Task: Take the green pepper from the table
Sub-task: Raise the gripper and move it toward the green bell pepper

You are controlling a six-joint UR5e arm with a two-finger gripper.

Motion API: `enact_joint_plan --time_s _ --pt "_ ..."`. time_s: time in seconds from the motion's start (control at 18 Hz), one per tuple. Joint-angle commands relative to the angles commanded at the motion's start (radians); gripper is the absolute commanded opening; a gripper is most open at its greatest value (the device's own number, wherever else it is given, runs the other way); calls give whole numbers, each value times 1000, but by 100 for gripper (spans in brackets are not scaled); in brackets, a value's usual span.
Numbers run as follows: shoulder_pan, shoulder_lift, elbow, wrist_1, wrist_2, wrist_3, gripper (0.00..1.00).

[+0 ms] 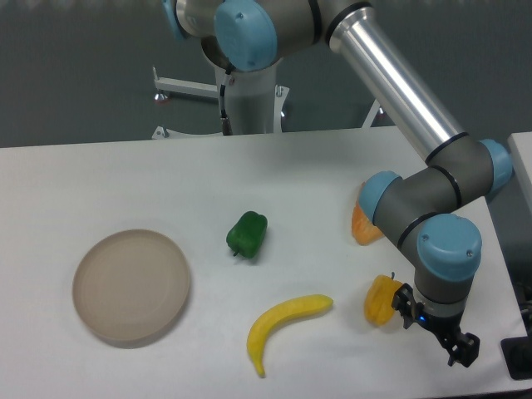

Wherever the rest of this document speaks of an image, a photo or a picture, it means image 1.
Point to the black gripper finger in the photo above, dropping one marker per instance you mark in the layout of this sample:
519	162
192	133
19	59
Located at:
462	347
403	301

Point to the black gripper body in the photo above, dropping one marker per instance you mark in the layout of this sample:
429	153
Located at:
441	319

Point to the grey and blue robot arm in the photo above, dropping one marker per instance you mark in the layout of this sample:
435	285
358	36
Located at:
417	214

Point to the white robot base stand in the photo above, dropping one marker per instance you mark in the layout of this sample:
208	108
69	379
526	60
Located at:
248	103

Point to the yellow bell pepper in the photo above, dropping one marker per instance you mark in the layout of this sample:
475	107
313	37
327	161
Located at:
377	306

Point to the orange bell pepper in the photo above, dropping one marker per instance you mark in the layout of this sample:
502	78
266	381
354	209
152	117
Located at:
363	231

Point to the green bell pepper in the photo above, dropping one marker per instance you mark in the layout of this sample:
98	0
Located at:
245	238

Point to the black device at right edge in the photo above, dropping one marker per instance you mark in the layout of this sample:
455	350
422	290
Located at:
517	350

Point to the yellow banana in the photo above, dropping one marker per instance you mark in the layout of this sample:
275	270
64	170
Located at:
278	316

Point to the white side table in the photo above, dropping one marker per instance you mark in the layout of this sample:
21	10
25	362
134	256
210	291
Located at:
521	146

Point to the beige round plate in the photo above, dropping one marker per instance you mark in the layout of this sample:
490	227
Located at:
130	288

